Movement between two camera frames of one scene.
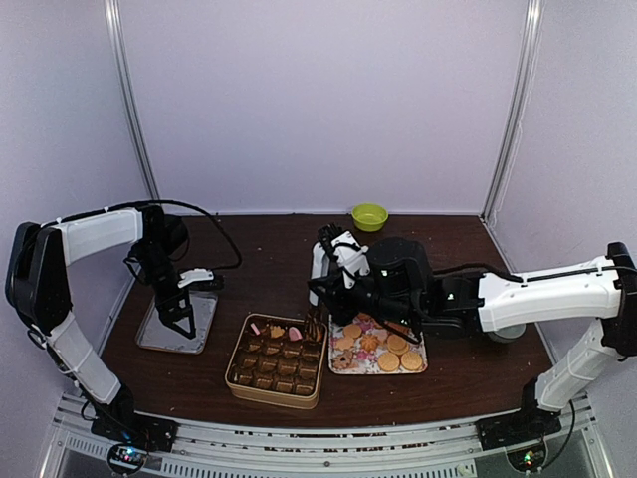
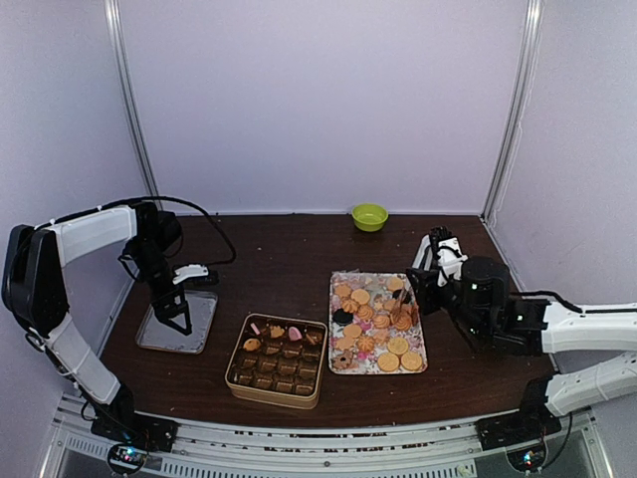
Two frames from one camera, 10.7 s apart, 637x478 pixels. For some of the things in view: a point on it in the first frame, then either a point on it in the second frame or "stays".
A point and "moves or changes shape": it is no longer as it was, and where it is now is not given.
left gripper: [162, 306] stays
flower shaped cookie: [277, 332] stays
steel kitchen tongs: [320, 267] moves or changes shape
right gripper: [333, 299] -> [425, 290]
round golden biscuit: [388, 361] stays
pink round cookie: [294, 334] stays
